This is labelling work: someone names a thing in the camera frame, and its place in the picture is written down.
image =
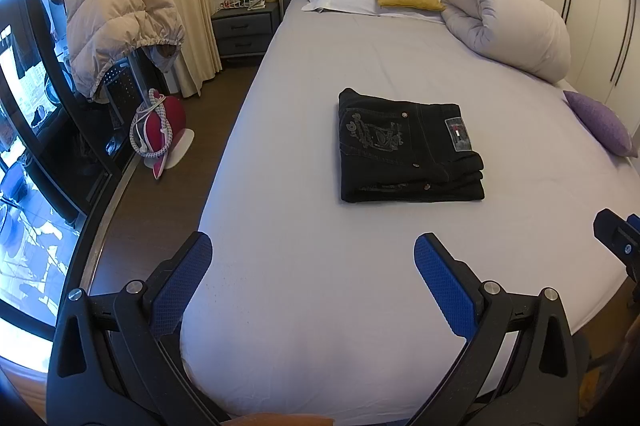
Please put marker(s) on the rolled white duvet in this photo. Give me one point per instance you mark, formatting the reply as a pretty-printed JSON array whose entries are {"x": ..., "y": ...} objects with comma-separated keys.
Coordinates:
[{"x": 510, "y": 21}]

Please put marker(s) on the red steam iron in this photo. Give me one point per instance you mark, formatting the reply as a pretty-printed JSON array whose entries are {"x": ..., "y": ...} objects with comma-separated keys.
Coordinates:
[{"x": 170, "y": 116}]

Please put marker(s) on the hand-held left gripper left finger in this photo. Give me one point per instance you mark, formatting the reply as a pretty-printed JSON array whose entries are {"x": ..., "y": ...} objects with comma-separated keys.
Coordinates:
[{"x": 182, "y": 286}]

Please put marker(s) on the black denim pants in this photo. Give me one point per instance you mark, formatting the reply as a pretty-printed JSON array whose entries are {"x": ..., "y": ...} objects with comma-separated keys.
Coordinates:
[{"x": 390, "y": 166}]

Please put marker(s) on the grey nightstand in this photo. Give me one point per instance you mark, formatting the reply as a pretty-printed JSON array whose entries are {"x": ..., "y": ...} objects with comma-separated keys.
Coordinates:
[{"x": 245, "y": 31}]

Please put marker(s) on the glass sliding door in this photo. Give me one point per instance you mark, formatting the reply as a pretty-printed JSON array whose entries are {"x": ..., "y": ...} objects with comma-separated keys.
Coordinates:
[{"x": 30, "y": 156}]

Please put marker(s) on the bed with white sheet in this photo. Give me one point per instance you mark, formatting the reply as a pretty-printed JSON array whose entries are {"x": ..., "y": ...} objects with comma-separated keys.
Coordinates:
[{"x": 300, "y": 156}]

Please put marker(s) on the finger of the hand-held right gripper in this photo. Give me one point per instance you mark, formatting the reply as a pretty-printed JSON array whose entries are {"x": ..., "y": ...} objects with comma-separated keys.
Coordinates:
[{"x": 612, "y": 231}]

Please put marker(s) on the beige puffer jacket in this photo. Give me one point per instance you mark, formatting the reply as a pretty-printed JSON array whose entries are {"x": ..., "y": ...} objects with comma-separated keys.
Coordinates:
[{"x": 115, "y": 16}]

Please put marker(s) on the purple cushion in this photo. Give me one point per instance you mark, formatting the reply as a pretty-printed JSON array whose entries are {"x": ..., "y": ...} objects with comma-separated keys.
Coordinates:
[{"x": 600, "y": 121}]

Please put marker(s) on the grey perforated stand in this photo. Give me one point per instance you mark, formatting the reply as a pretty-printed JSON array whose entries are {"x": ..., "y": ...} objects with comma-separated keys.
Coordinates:
[{"x": 117, "y": 91}]

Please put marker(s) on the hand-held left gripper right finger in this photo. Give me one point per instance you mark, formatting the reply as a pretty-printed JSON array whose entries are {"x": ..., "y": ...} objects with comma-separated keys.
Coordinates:
[{"x": 442, "y": 286}]

